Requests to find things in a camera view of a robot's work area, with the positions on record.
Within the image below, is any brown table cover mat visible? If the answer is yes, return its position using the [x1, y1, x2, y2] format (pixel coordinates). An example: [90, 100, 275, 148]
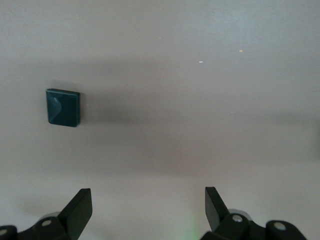
[0, 0, 320, 240]

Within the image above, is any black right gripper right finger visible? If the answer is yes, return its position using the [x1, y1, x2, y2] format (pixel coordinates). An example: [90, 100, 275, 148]
[199, 186, 307, 240]

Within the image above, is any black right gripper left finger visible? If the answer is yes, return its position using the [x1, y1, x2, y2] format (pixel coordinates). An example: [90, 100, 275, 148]
[0, 188, 93, 240]

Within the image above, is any dark green square block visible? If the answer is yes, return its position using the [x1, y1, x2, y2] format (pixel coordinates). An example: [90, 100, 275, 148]
[45, 88, 81, 128]

